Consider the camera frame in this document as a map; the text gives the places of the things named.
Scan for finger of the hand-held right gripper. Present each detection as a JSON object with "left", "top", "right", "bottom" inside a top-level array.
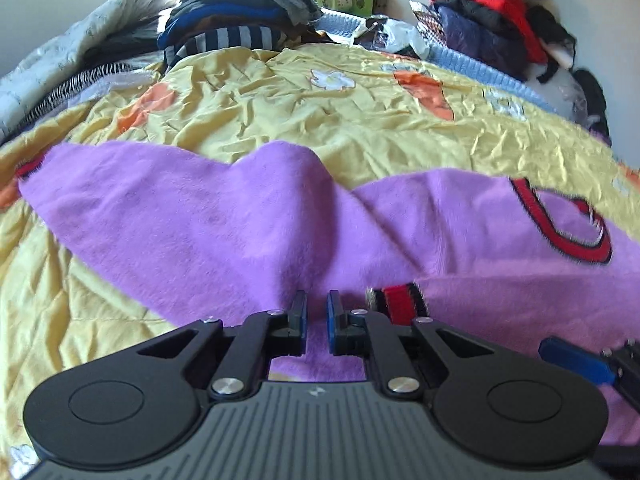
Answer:
[{"left": 539, "top": 336, "right": 640, "bottom": 401}]

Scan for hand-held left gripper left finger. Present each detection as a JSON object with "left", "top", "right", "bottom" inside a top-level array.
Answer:
[{"left": 135, "top": 290, "right": 309, "bottom": 402}]

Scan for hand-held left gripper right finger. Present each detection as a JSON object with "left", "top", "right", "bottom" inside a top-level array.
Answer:
[{"left": 326, "top": 290, "right": 501, "bottom": 402}]

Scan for purple knitted sweater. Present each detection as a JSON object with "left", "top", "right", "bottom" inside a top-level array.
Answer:
[{"left": 17, "top": 140, "right": 640, "bottom": 448}]

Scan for pile of folded dark clothes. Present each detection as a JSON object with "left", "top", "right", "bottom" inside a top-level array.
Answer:
[{"left": 157, "top": 0, "right": 323, "bottom": 51}]

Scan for black crumpled clothes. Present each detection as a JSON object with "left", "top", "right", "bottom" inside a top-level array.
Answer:
[{"left": 525, "top": 5, "right": 577, "bottom": 83}]

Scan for yellow carrot-print quilt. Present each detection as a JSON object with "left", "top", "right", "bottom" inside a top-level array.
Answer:
[{"left": 0, "top": 42, "right": 640, "bottom": 480}]

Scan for black hanging cloth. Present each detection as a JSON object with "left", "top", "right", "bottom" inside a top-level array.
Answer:
[{"left": 572, "top": 70, "right": 610, "bottom": 136}]

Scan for light grey bedding bundle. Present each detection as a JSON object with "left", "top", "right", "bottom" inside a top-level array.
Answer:
[{"left": 542, "top": 65, "right": 593, "bottom": 123}]

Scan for blue quilted bedspread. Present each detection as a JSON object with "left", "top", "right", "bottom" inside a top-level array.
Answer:
[{"left": 315, "top": 10, "right": 558, "bottom": 113}]

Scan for navy grey striped shirt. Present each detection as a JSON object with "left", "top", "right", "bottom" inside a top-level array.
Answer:
[{"left": 162, "top": 25, "right": 288, "bottom": 68}]

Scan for white plastic bag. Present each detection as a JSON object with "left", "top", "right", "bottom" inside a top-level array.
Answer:
[{"left": 355, "top": 15, "right": 431, "bottom": 56}]

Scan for checkered garment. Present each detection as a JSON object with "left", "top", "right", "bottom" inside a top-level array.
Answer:
[{"left": 410, "top": 0, "right": 446, "bottom": 48}]

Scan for dark purple jacket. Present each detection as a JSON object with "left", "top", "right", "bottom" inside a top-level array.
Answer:
[{"left": 435, "top": 2, "right": 531, "bottom": 81}]

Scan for black white striped cloth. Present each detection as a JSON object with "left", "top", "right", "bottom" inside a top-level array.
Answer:
[{"left": 17, "top": 57, "right": 161, "bottom": 126}]

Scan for grey-white patterned duvet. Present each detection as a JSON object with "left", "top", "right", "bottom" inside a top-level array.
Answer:
[{"left": 0, "top": 0, "right": 183, "bottom": 133}]

